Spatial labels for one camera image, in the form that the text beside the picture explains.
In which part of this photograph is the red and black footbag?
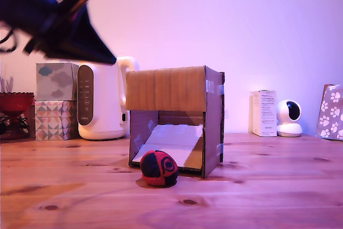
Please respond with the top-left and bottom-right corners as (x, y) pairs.
(140, 150), (180, 188)

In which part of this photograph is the cardboard dice tower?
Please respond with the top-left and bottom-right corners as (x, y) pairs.
(125, 65), (225, 179)

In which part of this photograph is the cloud print tissue box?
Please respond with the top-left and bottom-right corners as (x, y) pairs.
(35, 62), (79, 101)

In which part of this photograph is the white electric kettle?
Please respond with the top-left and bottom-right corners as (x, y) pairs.
(77, 56), (140, 141)

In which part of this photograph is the geometric print tissue box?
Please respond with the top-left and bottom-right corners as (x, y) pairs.
(34, 100), (78, 141)

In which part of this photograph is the white printed carton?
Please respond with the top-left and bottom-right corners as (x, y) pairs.
(251, 89), (278, 137)

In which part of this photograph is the paw print bag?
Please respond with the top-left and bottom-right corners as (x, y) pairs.
(315, 83), (343, 141)

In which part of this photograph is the red glass pedestal bowl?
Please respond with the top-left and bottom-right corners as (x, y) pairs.
(0, 92), (35, 141)

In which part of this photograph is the small white round camera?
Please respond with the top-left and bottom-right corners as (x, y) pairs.
(275, 99), (303, 137)

